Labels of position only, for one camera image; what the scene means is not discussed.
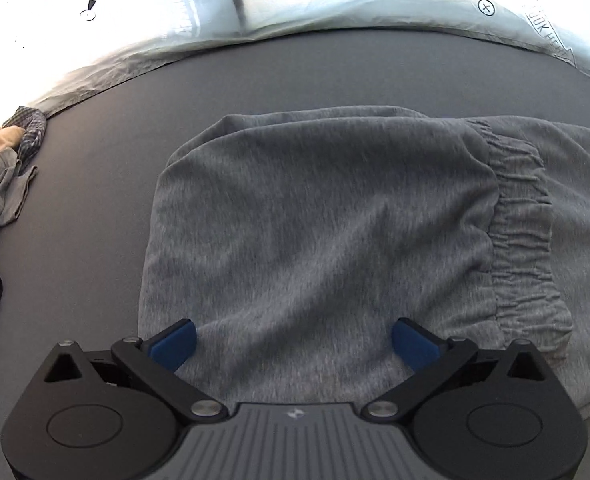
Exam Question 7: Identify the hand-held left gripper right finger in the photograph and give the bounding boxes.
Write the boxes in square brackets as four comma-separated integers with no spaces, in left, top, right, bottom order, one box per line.
[362,316,562,419]

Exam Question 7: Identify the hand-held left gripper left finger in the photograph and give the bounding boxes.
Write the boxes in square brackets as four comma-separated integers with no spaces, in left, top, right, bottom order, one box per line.
[42,318,232,419]

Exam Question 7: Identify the grey sweatpants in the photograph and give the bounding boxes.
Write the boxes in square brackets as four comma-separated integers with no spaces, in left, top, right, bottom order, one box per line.
[137,105,590,423]

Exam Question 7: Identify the grey garment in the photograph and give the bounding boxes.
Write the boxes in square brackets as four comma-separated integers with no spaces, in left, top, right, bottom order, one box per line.
[0,152,40,229]

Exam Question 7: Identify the checked cloth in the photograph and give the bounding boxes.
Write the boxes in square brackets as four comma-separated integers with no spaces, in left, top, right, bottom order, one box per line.
[2,106,50,177]

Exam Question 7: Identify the beige cloth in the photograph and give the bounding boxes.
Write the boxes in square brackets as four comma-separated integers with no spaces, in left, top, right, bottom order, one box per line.
[0,125,26,162]

